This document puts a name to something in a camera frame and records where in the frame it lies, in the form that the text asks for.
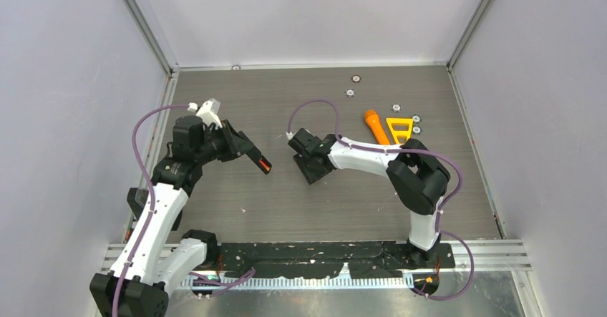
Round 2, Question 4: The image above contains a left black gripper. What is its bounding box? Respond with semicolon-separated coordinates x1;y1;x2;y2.
195;120;253;165

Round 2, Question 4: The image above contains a black remote control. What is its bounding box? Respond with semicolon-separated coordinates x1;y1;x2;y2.
238;131;272;175

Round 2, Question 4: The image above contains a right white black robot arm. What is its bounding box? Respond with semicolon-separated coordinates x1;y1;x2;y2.
287;128;451;268

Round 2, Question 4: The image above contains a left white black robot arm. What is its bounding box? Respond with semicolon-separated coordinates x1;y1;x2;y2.
89;115;272;316

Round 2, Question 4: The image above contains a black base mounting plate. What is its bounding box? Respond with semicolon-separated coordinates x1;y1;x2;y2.
212;240;455;279

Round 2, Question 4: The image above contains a dark clear plastic box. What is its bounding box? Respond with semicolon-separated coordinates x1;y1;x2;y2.
126;187;183;231

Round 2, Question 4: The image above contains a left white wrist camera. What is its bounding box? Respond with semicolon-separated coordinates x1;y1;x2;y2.
187;98;223;129

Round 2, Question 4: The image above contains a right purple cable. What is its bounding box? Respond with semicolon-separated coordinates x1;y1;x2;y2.
287;99;465;221

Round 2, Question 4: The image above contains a purple cable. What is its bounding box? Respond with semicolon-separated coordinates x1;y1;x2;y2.
287;99;465;221
111;104;190;317

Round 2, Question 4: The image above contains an orange plastic handle tool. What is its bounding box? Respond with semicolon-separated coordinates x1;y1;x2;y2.
364;109;391;145

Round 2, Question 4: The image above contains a yellow triangular plastic frame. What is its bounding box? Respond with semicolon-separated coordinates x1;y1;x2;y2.
385;117;414;144

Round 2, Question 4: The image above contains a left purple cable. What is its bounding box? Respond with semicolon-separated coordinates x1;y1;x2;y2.
111;104;190;317

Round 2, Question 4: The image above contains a ribbed aluminium front rail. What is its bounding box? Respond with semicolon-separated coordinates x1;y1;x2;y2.
176;274;425;291

